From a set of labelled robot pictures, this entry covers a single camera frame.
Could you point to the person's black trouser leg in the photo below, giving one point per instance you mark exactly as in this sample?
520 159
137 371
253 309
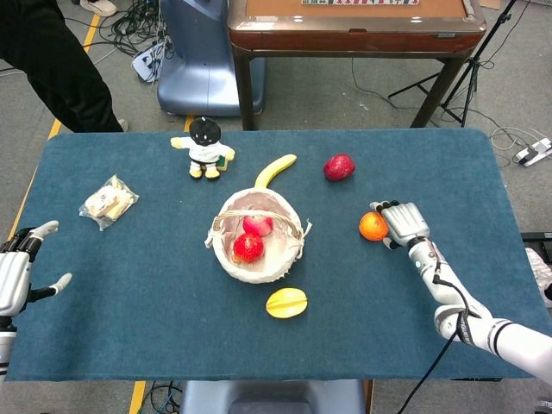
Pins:
52 64

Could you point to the blue table cloth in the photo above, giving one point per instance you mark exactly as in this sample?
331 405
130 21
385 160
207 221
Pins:
172 323

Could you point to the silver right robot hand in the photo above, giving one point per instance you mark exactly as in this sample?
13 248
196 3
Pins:
407 222

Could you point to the pink white shoe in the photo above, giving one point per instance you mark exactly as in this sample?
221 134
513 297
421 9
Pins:
539 269

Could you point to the orange fruit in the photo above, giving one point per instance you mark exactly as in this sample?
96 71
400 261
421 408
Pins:
371 227

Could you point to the white cloth-lined wicker basket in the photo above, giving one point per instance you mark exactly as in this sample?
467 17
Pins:
259 276

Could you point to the bright red apple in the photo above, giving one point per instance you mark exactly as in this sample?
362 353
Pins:
249 248

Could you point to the white power strip with plugs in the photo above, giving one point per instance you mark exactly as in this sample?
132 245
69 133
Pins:
146 62

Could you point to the blue-grey robot torso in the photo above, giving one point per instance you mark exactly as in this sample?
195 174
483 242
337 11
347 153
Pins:
271 397

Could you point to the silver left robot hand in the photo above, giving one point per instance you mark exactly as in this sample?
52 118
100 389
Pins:
13 276

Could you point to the brown mahjong table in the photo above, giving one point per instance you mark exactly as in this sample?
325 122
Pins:
353 39

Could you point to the yellow banana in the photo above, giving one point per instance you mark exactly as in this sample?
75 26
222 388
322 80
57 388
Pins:
278 168

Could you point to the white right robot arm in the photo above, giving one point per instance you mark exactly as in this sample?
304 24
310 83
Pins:
517 340

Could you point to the black box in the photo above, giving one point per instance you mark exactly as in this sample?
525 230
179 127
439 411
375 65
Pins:
537 237

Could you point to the dark red apple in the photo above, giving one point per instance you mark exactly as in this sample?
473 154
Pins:
339 167

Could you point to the grey shoe tip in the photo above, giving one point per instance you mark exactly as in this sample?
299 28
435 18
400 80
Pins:
123 125

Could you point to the black tripod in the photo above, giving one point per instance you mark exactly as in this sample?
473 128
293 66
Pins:
474 64

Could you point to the clear bag of snacks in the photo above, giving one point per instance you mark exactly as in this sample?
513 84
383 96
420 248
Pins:
108 202

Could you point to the yellow starfruit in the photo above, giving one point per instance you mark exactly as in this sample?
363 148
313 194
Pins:
286 303

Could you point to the black-headed plush doll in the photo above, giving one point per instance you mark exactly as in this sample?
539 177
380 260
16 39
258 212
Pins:
206 153

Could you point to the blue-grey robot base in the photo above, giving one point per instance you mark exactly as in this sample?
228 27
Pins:
198 64

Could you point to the row of mahjong tiles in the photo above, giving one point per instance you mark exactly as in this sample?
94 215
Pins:
360 2

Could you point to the pink peach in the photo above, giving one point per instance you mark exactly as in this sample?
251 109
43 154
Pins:
259 226

